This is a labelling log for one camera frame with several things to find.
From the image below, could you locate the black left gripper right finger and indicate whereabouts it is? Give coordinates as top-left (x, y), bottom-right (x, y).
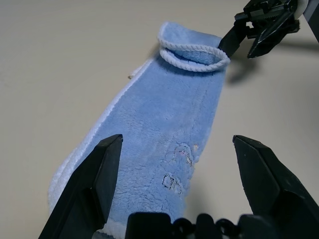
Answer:
top-left (232, 134), bottom-right (319, 239)

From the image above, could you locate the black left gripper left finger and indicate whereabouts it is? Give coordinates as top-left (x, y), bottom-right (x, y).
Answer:
top-left (38, 133), bottom-right (124, 239)

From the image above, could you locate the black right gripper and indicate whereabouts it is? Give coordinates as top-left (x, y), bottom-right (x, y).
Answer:
top-left (218, 0), bottom-right (301, 59)

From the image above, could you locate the light blue towel white trim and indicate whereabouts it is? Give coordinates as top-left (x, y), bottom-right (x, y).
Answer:
top-left (47, 21), bottom-right (231, 239)

